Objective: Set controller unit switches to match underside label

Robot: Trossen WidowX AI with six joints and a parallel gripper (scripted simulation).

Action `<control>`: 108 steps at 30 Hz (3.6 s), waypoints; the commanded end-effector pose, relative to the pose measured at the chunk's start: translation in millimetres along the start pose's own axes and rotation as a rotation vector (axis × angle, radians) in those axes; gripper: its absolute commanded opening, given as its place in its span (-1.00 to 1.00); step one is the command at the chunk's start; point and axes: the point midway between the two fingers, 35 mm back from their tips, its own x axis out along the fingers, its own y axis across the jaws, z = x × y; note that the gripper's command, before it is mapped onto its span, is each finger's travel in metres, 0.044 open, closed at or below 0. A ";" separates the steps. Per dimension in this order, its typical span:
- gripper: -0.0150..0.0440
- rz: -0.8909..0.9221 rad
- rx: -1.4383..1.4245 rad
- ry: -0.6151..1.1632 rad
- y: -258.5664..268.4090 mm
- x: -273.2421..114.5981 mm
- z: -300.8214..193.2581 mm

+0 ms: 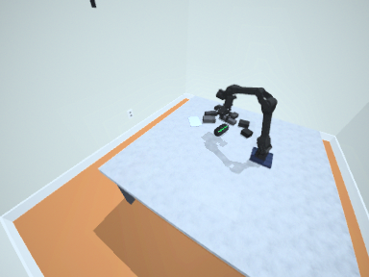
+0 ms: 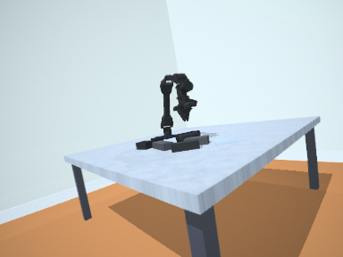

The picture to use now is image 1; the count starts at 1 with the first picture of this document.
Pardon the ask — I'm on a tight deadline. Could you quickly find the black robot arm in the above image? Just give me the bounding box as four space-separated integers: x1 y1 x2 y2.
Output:
216 85 278 161

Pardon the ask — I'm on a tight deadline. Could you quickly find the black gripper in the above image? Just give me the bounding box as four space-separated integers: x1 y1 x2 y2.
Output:
214 103 239 122

